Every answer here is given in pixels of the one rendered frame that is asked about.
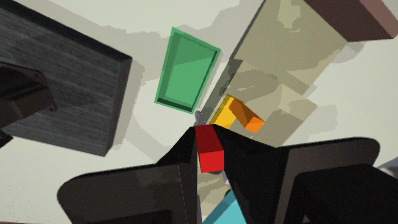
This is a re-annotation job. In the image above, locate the beige ramp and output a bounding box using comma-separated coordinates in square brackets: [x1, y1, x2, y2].
[197, 0, 398, 216]

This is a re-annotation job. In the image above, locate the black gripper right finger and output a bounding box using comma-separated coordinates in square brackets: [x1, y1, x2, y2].
[211, 124, 381, 224]

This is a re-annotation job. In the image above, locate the red-headed pin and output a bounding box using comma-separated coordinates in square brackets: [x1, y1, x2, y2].
[194, 110, 224, 173]

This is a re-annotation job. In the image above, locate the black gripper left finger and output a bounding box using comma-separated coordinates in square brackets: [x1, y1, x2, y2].
[57, 126, 197, 224]

